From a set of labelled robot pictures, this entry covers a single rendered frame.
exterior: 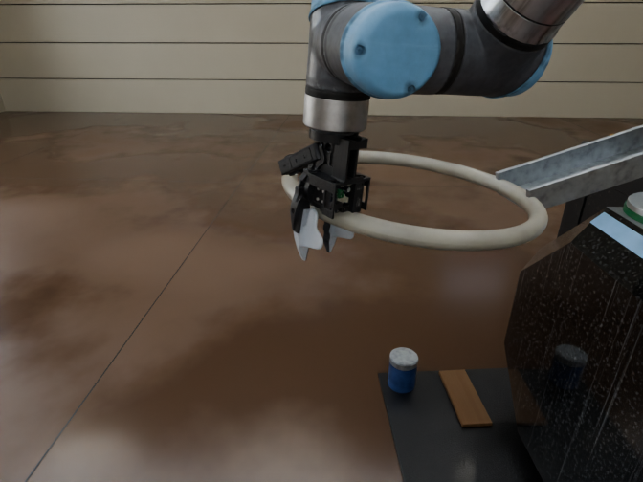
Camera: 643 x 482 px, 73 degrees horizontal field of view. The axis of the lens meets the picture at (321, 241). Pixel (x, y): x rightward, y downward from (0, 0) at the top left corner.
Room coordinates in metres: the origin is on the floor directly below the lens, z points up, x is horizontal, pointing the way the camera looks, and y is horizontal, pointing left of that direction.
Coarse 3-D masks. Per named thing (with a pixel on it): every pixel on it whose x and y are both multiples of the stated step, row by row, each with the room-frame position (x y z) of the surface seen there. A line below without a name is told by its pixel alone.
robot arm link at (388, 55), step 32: (384, 0) 0.48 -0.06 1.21; (352, 32) 0.47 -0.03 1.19; (384, 32) 0.46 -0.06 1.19; (416, 32) 0.47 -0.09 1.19; (448, 32) 0.49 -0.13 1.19; (352, 64) 0.47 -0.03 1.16; (384, 64) 0.46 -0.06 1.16; (416, 64) 0.47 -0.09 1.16; (448, 64) 0.49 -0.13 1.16; (384, 96) 0.47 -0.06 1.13
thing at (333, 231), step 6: (324, 222) 0.67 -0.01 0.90; (324, 228) 0.66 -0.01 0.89; (330, 228) 0.66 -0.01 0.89; (336, 228) 0.66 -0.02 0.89; (324, 234) 0.67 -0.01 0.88; (330, 234) 0.66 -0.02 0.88; (336, 234) 0.66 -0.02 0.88; (342, 234) 0.65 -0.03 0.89; (348, 234) 0.64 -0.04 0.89; (324, 240) 0.66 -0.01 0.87; (330, 240) 0.66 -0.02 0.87; (330, 246) 0.66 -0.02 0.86
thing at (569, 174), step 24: (600, 144) 0.92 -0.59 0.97; (624, 144) 0.93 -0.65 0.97; (528, 168) 0.90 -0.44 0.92; (552, 168) 0.91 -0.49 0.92; (576, 168) 0.91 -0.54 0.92; (600, 168) 0.80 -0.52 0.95; (624, 168) 0.81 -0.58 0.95; (528, 192) 0.78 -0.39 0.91; (552, 192) 0.78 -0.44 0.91; (576, 192) 0.79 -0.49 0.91
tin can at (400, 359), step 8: (392, 352) 1.24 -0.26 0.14; (400, 352) 1.24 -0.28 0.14; (408, 352) 1.24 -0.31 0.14; (392, 360) 1.20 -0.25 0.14; (400, 360) 1.20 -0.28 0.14; (408, 360) 1.20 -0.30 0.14; (416, 360) 1.20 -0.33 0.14; (392, 368) 1.19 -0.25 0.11; (400, 368) 1.17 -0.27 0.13; (408, 368) 1.17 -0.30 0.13; (416, 368) 1.20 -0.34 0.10; (392, 376) 1.19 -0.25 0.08; (400, 376) 1.17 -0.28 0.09; (408, 376) 1.17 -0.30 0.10; (392, 384) 1.19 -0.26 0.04; (400, 384) 1.17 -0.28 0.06; (408, 384) 1.17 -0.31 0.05; (400, 392) 1.17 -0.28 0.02; (408, 392) 1.17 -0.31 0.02
